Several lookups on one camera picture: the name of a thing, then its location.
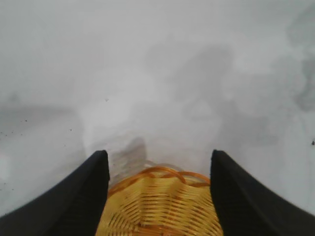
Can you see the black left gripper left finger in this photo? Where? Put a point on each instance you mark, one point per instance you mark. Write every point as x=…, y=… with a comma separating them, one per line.
x=61, y=204

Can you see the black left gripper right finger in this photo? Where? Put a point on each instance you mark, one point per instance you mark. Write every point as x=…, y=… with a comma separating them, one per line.
x=251, y=206

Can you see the yellow woven plastic basket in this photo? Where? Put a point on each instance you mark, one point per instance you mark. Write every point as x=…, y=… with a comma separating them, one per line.
x=160, y=206

